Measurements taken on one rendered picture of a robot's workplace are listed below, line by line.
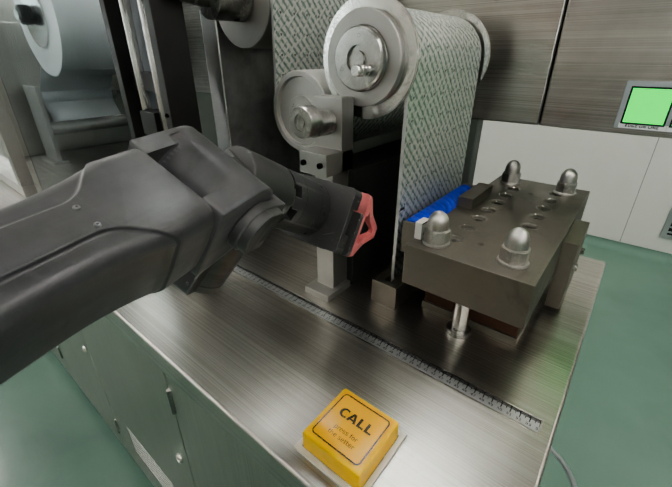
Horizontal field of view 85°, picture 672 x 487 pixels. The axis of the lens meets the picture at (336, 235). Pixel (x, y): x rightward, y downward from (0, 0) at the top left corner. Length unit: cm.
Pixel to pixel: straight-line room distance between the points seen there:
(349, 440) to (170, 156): 30
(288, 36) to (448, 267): 44
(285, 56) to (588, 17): 48
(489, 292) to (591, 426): 139
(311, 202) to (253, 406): 24
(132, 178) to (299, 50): 51
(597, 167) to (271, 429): 295
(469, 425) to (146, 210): 38
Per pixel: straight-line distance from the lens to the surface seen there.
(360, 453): 40
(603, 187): 320
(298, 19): 69
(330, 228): 36
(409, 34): 50
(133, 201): 20
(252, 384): 49
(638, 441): 188
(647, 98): 76
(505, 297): 47
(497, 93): 80
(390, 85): 50
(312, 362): 50
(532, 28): 78
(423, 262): 50
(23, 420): 198
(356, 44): 51
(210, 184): 23
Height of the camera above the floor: 125
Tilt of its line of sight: 26 degrees down
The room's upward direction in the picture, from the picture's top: straight up
